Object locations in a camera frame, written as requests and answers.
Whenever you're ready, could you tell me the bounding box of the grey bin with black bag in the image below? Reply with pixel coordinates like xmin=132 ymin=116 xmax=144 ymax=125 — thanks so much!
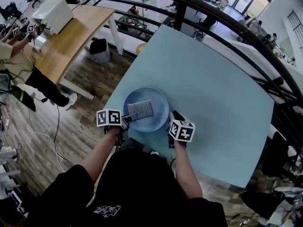
xmin=89 ymin=38 xmax=111 ymax=63

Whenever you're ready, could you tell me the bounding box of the white toaster oven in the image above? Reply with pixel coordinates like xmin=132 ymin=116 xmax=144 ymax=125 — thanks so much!
xmin=32 ymin=0 xmax=74 ymax=35

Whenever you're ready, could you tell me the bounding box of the wooden table with white legs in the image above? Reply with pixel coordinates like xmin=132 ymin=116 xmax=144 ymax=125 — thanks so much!
xmin=21 ymin=3 xmax=125 ymax=101

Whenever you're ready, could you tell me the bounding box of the person's left forearm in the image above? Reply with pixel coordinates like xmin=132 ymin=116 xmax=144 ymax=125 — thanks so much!
xmin=80 ymin=126 xmax=121 ymax=183

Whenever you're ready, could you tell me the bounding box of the pink round stool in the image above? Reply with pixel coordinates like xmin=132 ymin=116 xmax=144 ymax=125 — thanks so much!
xmin=136 ymin=42 xmax=148 ymax=56

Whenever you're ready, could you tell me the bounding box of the black metal railing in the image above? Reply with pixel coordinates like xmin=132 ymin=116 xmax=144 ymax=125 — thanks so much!
xmin=56 ymin=0 xmax=303 ymax=175

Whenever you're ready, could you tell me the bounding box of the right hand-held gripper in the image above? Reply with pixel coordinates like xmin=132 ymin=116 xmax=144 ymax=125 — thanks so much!
xmin=167 ymin=109 xmax=196 ymax=149

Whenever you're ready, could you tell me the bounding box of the grey scrubbing sponge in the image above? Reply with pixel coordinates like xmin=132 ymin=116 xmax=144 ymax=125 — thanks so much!
xmin=127 ymin=99 xmax=154 ymax=121

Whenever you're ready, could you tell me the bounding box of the small white box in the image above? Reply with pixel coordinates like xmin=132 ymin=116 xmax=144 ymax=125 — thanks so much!
xmin=35 ymin=35 xmax=47 ymax=51

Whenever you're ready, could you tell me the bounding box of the black floor cable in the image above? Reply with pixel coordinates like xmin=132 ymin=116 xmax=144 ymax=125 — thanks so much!
xmin=53 ymin=104 xmax=73 ymax=166

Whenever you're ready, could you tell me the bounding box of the black and green bag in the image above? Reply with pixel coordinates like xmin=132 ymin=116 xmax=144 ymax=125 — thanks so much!
xmin=10 ymin=85 xmax=36 ymax=113

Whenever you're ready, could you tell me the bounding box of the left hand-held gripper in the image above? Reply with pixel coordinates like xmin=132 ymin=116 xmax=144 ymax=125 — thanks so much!
xmin=96 ymin=108 xmax=138 ymax=147

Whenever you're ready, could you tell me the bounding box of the person's black clothing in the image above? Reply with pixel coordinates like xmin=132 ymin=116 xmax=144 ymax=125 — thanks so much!
xmin=26 ymin=143 xmax=229 ymax=227

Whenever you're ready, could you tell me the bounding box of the person's right forearm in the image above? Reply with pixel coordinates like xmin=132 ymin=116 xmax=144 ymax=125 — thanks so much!
xmin=174 ymin=140 xmax=204 ymax=200

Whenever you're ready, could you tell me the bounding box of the light blue large plate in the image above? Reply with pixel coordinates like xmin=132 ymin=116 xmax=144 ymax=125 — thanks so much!
xmin=123 ymin=87 xmax=170 ymax=133

